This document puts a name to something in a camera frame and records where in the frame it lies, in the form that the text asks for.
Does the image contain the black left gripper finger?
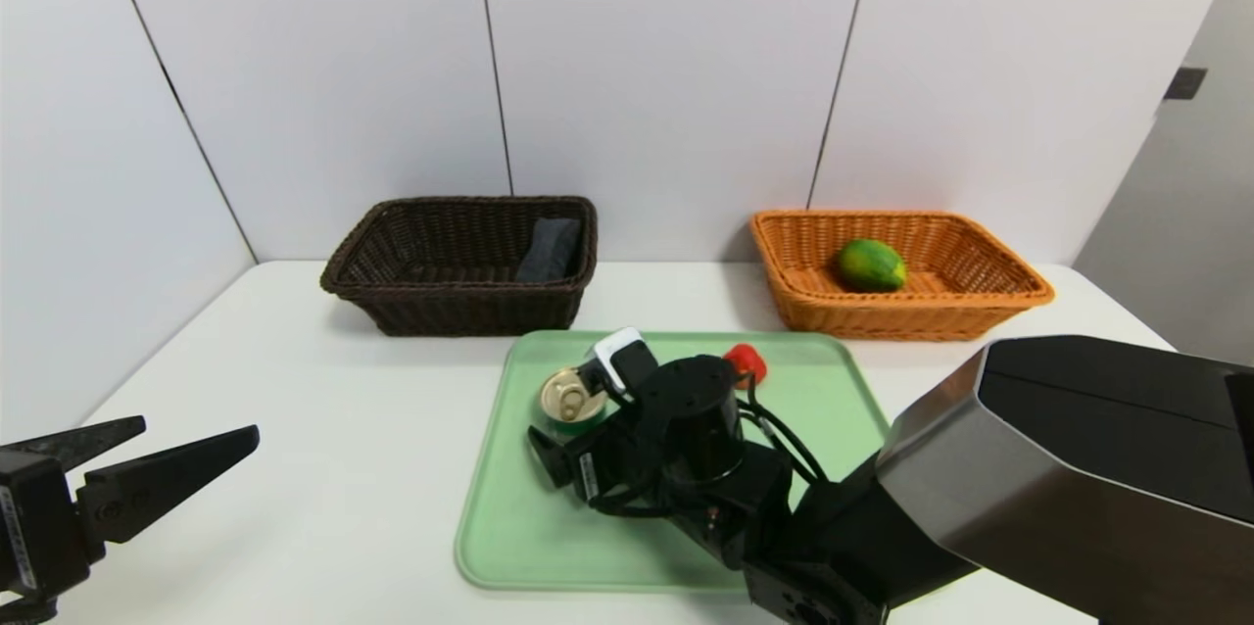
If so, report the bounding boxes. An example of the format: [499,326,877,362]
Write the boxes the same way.
[75,423,261,563]
[5,414,146,473]

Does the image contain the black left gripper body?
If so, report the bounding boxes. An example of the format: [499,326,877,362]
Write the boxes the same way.
[0,448,91,625]

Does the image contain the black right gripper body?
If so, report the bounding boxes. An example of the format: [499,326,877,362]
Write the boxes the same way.
[562,389,668,504]

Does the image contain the teal cat food can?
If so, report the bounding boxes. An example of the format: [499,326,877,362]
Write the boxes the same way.
[539,365,610,437]

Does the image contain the grey sock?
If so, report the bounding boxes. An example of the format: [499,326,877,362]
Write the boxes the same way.
[514,216,585,285]

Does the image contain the green citrus fruit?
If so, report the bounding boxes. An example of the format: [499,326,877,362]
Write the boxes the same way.
[836,238,908,294]

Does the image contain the dark brown wicker basket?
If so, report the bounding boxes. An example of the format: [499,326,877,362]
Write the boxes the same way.
[319,195,599,337]

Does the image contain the orange wicker basket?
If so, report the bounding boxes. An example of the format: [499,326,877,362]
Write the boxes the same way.
[751,209,1057,342]

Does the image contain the light green plastic tray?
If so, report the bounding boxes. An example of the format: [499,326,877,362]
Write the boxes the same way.
[454,329,892,595]

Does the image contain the small red strawberry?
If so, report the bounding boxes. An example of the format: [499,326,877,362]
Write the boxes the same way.
[723,343,769,387]

